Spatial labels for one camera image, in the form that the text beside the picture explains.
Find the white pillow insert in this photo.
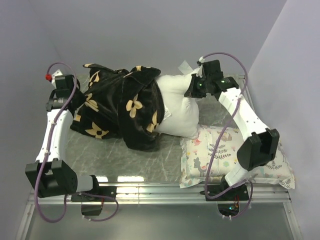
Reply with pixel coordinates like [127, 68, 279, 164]
[155, 74, 199, 139]

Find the black floral plush pillowcase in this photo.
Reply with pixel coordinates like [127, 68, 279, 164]
[70, 63, 165, 152]

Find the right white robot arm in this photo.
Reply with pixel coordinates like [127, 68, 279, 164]
[184, 59, 280, 200]

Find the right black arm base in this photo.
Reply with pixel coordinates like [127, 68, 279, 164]
[200, 184, 253, 221]

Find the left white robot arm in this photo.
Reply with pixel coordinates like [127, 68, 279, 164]
[25, 74, 101, 201]

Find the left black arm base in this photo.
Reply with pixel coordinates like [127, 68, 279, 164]
[70, 186, 119, 217]

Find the animal print white pillow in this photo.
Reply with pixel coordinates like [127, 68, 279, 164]
[179, 125, 295, 190]

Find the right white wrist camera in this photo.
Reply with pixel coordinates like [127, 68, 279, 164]
[177, 56, 207, 77]

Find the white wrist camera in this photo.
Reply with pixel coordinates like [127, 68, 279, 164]
[45, 69, 63, 88]
[177, 56, 207, 77]

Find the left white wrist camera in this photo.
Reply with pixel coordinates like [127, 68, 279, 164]
[45, 69, 63, 88]

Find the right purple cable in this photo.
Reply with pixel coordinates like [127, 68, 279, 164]
[198, 51, 253, 221]

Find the purple cable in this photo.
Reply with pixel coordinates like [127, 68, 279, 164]
[33, 62, 119, 223]
[198, 51, 253, 221]

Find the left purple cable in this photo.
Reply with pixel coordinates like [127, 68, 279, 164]
[33, 62, 119, 223]

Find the aluminium mounting rail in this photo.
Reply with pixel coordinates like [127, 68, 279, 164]
[27, 182, 292, 206]

